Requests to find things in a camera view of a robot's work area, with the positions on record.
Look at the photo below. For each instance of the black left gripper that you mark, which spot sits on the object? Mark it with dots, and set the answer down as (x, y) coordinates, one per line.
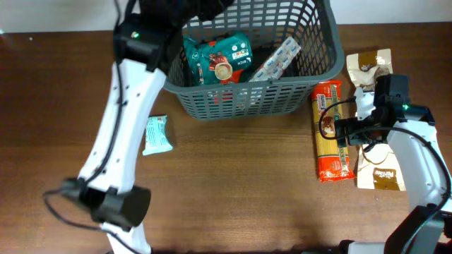
(210, 7)

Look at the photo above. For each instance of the San Remo spaghetti packet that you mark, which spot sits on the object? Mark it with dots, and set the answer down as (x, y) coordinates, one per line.
(333, 161)

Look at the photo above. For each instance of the row of tissue packets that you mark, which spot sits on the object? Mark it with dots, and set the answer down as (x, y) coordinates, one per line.
(275, 65)

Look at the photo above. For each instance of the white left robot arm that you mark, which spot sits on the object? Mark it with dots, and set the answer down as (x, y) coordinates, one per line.
(147, 37)

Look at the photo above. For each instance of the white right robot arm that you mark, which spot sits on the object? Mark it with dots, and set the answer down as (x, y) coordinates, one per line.
(413, 140)

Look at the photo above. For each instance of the grey plastic lattice basket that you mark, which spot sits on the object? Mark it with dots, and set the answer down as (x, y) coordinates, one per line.
(256, 58)

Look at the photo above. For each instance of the mint green packet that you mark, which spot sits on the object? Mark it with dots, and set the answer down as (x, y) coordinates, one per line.
(156, 140)

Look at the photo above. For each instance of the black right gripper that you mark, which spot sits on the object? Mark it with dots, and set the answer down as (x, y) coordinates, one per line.
(353, 137)

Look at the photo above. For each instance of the green Nescafe coffee bag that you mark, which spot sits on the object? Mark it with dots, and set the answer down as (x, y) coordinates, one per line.
(220, 61)

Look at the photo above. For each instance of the glutinous rice bag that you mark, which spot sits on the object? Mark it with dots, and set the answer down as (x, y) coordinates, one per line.
(378, 169)

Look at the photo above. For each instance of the beige mushroom snack pouch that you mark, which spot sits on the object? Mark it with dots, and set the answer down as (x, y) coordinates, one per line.
(365, 67)

